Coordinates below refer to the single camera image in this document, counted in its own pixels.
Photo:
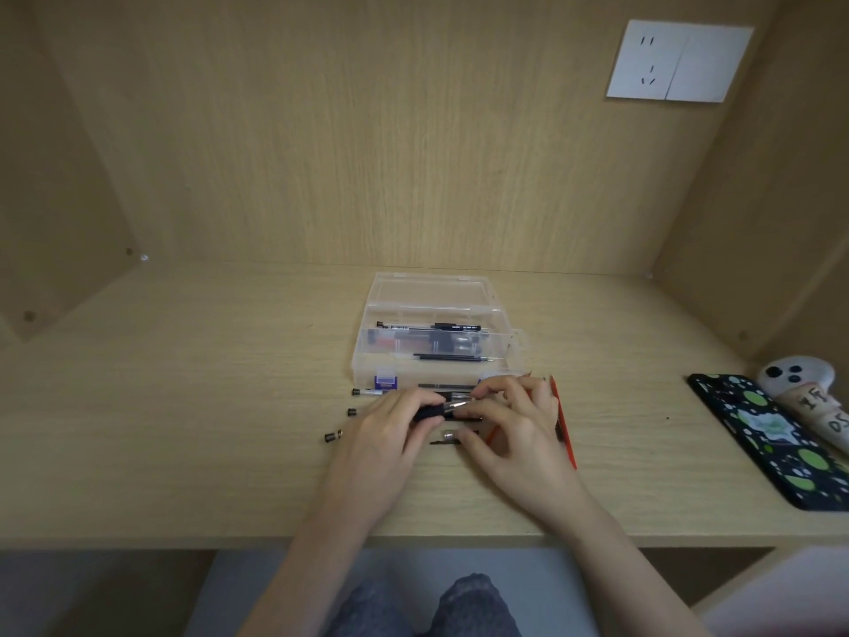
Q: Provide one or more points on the person's right hand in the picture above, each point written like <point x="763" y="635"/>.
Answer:
<point x="527" y="451"/>

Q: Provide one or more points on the person's left hand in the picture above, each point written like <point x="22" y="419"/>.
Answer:
<point x="375" y="451"/>

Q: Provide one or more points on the person's right thumb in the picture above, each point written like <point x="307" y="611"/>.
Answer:
<point x="476" y="447"/>

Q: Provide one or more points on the person's left thumb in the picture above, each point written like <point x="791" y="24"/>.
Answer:
<point x="430" y="436"/>

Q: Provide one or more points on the black pen with silver tip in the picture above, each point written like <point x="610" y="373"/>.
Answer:
<point x="444" y="411"/>

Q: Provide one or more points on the person's right forearm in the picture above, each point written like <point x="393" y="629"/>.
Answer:
<point x="617" y="570"/>

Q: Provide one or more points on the person's left forearm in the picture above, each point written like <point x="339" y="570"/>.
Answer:
<point x="312" y="570"/>

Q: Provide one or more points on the grey pen barrel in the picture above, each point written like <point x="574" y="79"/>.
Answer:
<point x="448" y="387"/>

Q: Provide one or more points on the small blue lead case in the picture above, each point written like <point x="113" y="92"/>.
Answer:
<point x="385" y="380"/>

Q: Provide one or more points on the black pen with clear barrel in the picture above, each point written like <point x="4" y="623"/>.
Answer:
<point x="366" y="392"/>

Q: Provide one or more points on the thin black pen refill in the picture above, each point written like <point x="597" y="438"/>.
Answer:
<point x="457" y="357"/>

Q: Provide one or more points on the red flat packaging card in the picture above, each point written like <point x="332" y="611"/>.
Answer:
<point x="564" y="424"/>

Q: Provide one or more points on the clear plastic storage box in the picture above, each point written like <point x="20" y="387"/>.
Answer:
<point x="434" y="331"/>

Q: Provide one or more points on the black pen with white print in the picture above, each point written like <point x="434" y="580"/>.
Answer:
<point x="431" y="326"/>

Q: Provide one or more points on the person's grey patterned trousers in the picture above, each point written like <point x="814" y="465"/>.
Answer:
<point x="424" y="607"/>

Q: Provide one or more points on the phone in black patterned case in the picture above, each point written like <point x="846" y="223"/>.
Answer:
<point x="773" y="439"/>

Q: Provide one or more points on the white plush toy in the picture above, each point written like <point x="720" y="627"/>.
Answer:
<point x="806" y="391"/>

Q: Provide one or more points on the white wall socket plate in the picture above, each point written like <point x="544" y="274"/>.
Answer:
<point x="645" y="60"/>

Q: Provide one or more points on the white wall switch plate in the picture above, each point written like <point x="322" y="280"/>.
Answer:
<point x="710" y="64"/>

